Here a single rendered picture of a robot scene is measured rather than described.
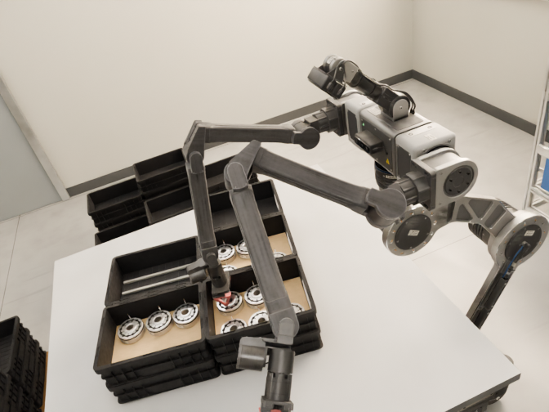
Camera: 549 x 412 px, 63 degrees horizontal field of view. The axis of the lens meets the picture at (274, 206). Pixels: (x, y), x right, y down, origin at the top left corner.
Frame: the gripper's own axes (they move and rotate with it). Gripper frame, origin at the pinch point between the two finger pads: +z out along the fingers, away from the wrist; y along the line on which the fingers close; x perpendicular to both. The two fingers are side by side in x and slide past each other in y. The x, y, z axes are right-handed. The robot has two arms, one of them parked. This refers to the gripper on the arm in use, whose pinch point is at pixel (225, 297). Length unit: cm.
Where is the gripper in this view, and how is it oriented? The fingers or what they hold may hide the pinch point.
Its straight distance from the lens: 180.6
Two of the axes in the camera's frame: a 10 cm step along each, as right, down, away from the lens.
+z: 1.8, 7.9, 5.9
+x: 9.8, -2.0, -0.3
